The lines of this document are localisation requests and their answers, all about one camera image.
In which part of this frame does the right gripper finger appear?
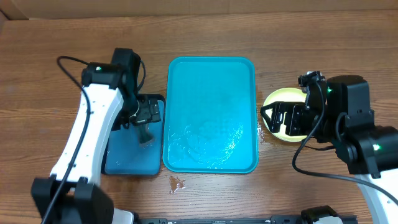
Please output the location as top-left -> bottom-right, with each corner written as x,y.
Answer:
262,112 -> 282,133
260,101 -> 281,114

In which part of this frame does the yellow-green plate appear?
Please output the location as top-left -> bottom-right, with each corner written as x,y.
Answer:
263,88 -> 307,142

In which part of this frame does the green scrub sponge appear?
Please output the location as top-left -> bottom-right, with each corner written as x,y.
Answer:
136,124 -> 155,147

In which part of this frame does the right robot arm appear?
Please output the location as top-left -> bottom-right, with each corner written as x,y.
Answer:
260,71 -> 397,223

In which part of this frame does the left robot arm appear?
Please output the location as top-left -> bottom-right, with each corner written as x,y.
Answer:
31,48 -> 165,223

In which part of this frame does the small black tray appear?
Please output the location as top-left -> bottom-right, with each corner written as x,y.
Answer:
101,94 -> 165,176

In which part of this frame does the large teal plastic tray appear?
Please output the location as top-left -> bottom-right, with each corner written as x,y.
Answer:
163,57 -> 259,174

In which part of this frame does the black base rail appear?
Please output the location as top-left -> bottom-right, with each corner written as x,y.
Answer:
135,205 -> 358,224

